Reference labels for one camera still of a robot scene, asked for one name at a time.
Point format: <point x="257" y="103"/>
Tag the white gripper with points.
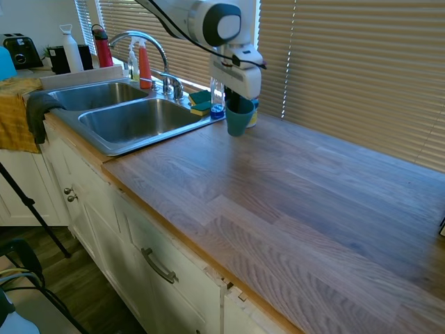
<point x="240" y="80"/>

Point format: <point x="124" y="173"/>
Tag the teal mug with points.
<point x="238" y="121"/>

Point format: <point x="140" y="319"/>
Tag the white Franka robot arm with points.
<point x="222" y="21"/>

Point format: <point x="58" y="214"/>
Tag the stainless steel double sink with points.
<point x="139" y="121"/>

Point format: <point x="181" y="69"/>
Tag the clear Dawn dish soap bottle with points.
<point x="217" y="101"/>

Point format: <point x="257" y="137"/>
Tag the white wipes canister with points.
<point x="253" y="116"/>

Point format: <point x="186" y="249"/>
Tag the yellow and green sponge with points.
<point x="201" y="109"/>
<point x="199" y="97"/>

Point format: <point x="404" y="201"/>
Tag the orange spray bottle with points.
<point x="145" y="66"/>

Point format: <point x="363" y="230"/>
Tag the clear yellow liquid spray bottle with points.
<point x="133" y="67"/>

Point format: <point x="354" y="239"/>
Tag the chrome kitchen faucet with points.
<point x="139" y="35"/>

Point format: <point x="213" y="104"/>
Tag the red water bottle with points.
<point x="103" y="52"/>

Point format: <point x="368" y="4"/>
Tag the narrow tan window blind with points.
<point x="85" y="24"/>

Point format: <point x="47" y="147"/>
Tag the white water bottle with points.
<point x="72" y="52"/>

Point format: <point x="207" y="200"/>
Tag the black countertop container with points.
<point x="60" y="61"/>

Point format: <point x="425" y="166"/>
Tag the white kitchen base cabinets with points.
<point x="139" y="250"/>

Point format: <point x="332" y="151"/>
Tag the round metal cabinet knob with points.
<point x="68" y="191"/>
<point x="72" y="198"/>

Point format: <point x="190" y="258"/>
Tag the small green plant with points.
<point x="47" y="53"/>

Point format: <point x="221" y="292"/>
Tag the dark grey cloth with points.
<point x="36" y="111"/>

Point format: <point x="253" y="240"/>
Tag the black toaster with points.
<point x="22" y="52"/>

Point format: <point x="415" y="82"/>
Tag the yellow towel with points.
<point x="14" y="118"/>

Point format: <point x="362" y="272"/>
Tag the black tripod leg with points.
<point x="34" y="212"/>

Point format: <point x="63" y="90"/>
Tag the light blue plastic object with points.
<point x="6" y="66"/>

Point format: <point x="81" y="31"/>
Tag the white side cabinet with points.
<point x="21" y="188"/>

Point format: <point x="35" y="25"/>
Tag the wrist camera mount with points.
<point x="248" y="55"/>

